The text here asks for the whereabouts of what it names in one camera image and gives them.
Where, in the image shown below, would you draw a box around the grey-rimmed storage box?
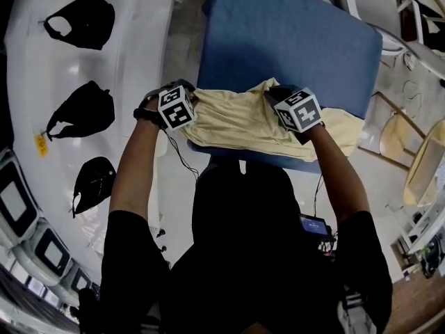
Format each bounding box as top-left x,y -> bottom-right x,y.
17,221 -> 72,287
0,154 -> 39,246
57,262 -> 95,305

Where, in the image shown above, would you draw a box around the person's right striped shoe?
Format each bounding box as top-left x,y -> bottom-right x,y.
337,292 -> 376,334

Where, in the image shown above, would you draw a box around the black fabric bag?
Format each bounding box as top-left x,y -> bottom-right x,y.
78,288 -> 102,334

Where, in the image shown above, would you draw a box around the black bead bracelet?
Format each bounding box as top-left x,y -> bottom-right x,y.
133,106 -> 168,131

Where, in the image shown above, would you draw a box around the pale yellow garment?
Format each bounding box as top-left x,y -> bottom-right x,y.
180,77 -> 364,163

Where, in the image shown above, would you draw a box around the black caps on rack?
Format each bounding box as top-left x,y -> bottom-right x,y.
43,0 -> 115,51

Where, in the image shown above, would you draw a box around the person's black-clothed body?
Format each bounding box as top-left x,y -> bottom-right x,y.
99,157 -> 394,334

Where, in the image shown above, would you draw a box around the small black monitor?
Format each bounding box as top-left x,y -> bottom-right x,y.
299,213 -> 333,241

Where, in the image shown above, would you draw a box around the white low shelf unit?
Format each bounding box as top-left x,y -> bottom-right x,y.
391,182 -> 445,274

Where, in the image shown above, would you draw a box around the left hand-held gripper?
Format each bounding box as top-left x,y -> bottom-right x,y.
149,79 -> 200,132

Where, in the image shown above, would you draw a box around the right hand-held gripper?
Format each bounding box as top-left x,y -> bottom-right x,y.
264,86 -> 326,145

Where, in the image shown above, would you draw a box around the white lounge chair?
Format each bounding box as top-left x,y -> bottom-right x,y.
373,22 -> 445,81

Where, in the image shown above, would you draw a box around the white frame chair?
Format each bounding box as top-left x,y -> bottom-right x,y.
394,0 -> 445,54

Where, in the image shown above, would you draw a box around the thin black cable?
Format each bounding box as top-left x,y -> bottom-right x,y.
163,130 -> 201,182
314,174 -> 326,215

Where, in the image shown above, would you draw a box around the person's right forearm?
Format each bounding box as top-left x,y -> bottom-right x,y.
307,127 -> 370,224

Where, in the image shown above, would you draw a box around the light wooden stool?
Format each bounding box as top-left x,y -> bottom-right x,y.
357,91 -> 428,170

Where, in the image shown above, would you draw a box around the blue padded mat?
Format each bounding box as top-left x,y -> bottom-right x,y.
187,0 -> 383,175

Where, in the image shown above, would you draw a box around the person's left hand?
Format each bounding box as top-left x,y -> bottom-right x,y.
144,94 -> 161,116

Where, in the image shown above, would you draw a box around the black cap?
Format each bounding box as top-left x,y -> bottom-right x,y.
72,157 -> 118,218

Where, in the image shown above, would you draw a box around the yellow paper tag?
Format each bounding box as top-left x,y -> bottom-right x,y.
34,134 -> 49,158

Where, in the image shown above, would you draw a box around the beige plastic basket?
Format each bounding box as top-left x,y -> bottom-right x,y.
408,139 -> 445,205

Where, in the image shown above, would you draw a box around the person's left forearm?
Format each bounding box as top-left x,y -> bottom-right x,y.
109,120 -> 168,222

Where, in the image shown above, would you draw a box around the row of black caps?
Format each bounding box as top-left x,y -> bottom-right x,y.
46,80 -> 115,141

